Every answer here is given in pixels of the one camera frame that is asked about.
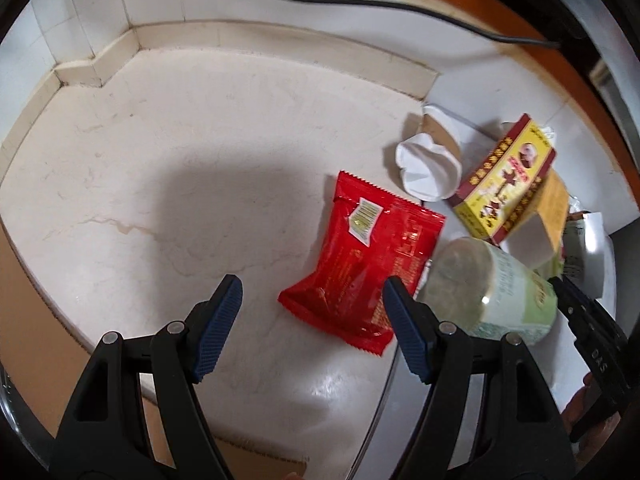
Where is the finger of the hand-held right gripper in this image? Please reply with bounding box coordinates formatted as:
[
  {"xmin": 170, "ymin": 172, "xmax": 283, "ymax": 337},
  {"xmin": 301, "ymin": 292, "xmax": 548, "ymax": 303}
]
[{"xmin": 547, "ymin": 275, "xmax": 619, "ymax": 349}]

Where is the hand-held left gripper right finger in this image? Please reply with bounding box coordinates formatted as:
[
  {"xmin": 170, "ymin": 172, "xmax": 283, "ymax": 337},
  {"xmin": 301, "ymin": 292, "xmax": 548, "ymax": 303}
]
[{"xmin": 382, "ymin": 276, "xmax": 576, "ymax": 480}]

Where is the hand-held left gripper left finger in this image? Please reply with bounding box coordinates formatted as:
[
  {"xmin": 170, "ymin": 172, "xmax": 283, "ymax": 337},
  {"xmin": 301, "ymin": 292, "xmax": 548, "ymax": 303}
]
[{"xmin": 48, "ymin": 274, "xmax": 244, "ymax": 480}]

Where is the green cylindrical canister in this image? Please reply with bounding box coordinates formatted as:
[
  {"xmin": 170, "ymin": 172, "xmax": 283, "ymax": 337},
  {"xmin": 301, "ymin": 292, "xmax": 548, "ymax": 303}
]
[{"xmin": 417, "ymin": 237, "xmax": 558, "ymax": 347}]

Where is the red snack packet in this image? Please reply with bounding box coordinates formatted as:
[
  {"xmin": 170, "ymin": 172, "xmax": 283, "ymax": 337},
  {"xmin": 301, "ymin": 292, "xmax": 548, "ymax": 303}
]
[{"xmin": 277, "ymin": 170, "xmax": 447, "ymax": 357}]

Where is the person's right hand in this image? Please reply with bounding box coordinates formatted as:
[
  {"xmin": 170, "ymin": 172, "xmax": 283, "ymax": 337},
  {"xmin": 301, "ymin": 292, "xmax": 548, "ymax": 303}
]
[{"xmin": 560, "ymin": 374, "xmax": 596, "ymax": 435}]

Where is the tan cardboard box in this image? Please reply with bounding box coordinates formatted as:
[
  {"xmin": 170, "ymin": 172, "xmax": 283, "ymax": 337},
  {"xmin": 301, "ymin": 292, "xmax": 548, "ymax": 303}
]
[{"xmin": 500, "ymin": 170, "xmax": 571, "ymax": 268}]

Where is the yellow and red box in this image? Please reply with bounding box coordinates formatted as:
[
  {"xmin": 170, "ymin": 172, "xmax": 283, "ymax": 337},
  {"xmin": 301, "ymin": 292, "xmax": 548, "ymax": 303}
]
[{"xmin": 452, "ymin": 113, "xmax": 557, "ymax": 241}]

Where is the crushed white paper cup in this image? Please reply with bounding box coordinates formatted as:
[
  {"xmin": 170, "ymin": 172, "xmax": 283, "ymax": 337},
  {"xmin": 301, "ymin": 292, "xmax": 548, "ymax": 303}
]
[{"xmin": 395, "ymin": 132, "xmax": 462, "ymax": 202}]

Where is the brown cardboard sheet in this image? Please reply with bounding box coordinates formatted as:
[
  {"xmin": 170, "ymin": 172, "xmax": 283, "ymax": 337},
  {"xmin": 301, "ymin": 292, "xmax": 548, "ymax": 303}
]
[{"xmin": 0, "ymin": 225, "xmax": 306, "ymax": 480}]

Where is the black cable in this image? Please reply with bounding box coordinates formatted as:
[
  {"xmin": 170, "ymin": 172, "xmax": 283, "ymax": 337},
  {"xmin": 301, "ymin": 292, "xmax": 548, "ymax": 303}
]
[{"xmin": 187, "ymin": 0, "xmax": 561, "ymax": 50}]

